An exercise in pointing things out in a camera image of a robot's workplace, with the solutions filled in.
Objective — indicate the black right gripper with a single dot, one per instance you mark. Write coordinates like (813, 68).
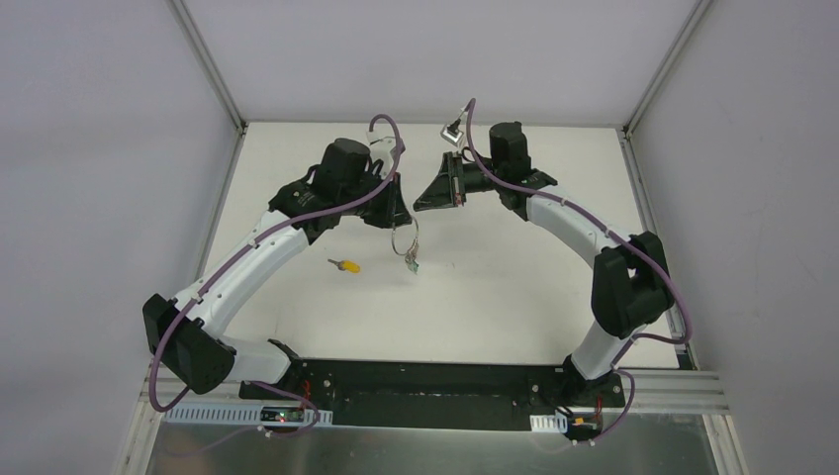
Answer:
(454, 181)

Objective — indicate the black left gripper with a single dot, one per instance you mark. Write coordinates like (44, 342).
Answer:
(383, 204)

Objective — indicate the silver keyring with clips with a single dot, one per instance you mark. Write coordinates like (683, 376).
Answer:
(405, 242)

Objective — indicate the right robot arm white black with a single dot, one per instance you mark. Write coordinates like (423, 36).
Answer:
(630, 290)

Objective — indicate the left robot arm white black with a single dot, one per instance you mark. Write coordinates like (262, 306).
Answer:
(188, 332)

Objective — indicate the yellow tagged key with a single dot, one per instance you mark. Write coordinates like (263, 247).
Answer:
(346, 265)

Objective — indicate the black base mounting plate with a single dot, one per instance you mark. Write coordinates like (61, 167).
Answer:
(392, 394)

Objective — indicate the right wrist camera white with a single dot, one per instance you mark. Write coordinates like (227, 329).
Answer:
(453, 134)

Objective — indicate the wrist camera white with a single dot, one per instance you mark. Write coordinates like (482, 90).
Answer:
(453, 134)
(384, 149)

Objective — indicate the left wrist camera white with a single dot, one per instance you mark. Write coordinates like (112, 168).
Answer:
(384, 149)

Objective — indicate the aluminium frame post left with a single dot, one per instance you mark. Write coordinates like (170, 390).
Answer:
(197, 44)

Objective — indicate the aluminium frame post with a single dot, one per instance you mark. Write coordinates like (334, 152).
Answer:
(664, 69)
(197, 44)

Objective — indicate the aluminium front rail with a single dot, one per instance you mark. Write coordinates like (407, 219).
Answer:
(657, 391)

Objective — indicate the aluminium frame post right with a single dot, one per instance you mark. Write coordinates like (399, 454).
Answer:
(664, 69)

